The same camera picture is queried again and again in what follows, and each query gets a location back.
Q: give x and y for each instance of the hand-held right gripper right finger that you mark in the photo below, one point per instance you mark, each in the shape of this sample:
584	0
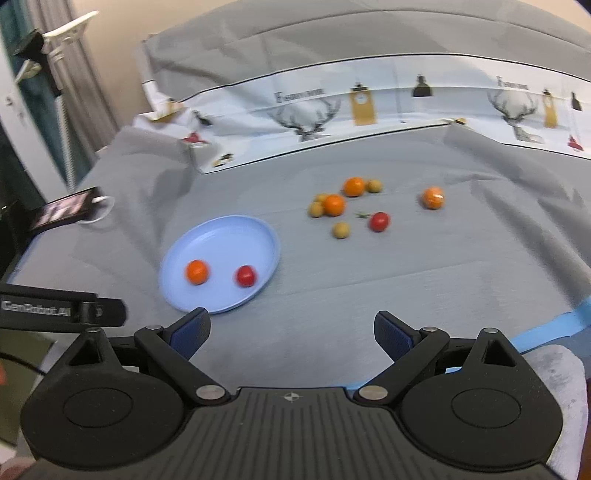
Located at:
392	337

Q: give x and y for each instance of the garment steamer stand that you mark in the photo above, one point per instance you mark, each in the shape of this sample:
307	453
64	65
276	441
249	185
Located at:
46	129

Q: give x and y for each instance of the grey towel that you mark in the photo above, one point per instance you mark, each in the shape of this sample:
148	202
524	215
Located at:
558	392

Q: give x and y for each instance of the white printed bed cover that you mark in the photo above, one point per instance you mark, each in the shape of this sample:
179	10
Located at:
415	115

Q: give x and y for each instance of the green tomato stem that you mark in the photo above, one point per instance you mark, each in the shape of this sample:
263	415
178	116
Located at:
362	213

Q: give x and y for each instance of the black smartphone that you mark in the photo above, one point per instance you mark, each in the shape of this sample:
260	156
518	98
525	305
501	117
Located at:
64	208

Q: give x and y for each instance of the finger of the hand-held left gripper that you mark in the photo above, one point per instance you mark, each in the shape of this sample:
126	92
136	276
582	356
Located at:
108	311

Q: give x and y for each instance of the blue plastic plate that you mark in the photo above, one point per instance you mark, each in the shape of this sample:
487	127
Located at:
221	240

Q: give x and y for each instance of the small orange tangerine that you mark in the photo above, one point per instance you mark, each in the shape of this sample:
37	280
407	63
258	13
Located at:
333	205
197	272
353	187

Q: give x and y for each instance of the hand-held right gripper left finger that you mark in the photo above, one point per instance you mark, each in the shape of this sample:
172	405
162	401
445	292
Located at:
189	334

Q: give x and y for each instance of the red cherry tomato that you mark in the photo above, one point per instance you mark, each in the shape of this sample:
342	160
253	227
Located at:
379	221
245	276

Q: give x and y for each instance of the white door frame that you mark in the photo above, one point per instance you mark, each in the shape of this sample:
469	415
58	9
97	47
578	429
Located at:
18	115

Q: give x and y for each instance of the white steamer hanger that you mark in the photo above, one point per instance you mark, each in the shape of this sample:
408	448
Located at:
69	28

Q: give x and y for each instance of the black garment steamer head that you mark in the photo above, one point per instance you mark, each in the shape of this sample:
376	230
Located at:
39	55

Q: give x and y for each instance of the plastic-wrapped tangerine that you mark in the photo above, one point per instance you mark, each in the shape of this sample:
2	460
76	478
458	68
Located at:
433	198

